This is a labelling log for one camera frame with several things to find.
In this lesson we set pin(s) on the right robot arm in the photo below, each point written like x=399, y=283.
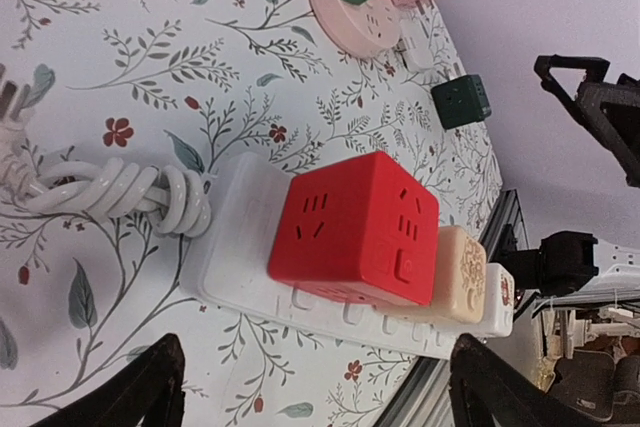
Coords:
x=584, y=289

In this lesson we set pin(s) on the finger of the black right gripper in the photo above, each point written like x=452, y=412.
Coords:
x=609, y=112

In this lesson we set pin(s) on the beige cube socket adapter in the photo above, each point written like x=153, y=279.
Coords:
x=460, y=282

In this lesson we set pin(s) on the long white power strip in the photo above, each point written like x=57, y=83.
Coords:
x=228, y=265

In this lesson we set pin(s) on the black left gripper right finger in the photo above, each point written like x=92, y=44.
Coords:
x=487, y=391

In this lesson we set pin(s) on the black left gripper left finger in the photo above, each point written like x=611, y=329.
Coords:
x=147, y=392

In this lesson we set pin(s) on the dark green cube socket adapter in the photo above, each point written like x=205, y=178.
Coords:
x=461, y=101

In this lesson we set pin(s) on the white plug adapter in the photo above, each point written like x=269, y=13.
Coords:
x=424, y=43

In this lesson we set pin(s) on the floral patterned table mat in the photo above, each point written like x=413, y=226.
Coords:
x=191, y=83

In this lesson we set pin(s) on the white cube adapter red flower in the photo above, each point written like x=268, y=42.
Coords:
x=497, y=320

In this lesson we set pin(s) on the red cube socket adapter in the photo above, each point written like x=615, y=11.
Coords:
x=362, y=230

